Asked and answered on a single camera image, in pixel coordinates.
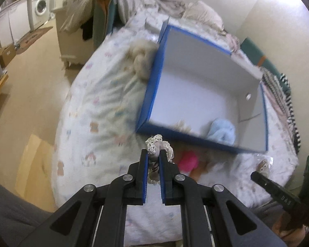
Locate small cardboard box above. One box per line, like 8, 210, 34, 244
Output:
0, 44, 17, 67

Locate beige fluffy scrunchie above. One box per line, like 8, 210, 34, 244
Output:
172, 120, 196, 135

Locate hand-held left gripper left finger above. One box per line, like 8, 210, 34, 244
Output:
17, 149, 148, 247

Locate brown door mat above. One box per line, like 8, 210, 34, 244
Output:
15, 26, 53, 55

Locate pink pillow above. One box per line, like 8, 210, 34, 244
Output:
183, 0, 225, 31

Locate cream fluffy sock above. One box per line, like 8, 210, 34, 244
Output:
127, 41, 159, 81

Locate light blue fluffy cloth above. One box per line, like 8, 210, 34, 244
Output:
206, 118, 236, 146

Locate flat cardboard sheet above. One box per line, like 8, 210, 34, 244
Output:
15, 134, 57, 207

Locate peach soft toy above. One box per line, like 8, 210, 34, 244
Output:
191, 161, 211, 181

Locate lace-trimmed sock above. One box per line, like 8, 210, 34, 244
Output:
145, 134, 174, 185

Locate white kitchen cabinets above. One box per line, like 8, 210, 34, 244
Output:
0, 0, 33, 48

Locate teal and orange chair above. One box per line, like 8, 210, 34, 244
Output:
92, 0, 124, 48

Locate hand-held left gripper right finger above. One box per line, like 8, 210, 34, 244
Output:
158, 150, 289, 247

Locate person's grey trouser leg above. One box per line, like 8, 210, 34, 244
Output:
0, 177, 61, 247

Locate plush keychain in clear bag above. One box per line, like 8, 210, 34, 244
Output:
255, 156, 274, 177

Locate beige cabinet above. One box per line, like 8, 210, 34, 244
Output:
51, 5, 98, 69

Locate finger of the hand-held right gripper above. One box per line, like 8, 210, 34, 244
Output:
250, 171, 300, 212

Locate white washing machine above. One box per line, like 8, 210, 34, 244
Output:
28, 0, 52, 29

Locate person's right hand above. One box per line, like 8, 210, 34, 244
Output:
272, 215, 308, 240

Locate blue cardboard box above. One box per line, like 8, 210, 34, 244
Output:
136, 16, 269, 155

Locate bed with printed white sheet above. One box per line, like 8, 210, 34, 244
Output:
53, 5, 300, 245

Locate black and white striped cloth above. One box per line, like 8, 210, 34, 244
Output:
261, 68, 302, 152

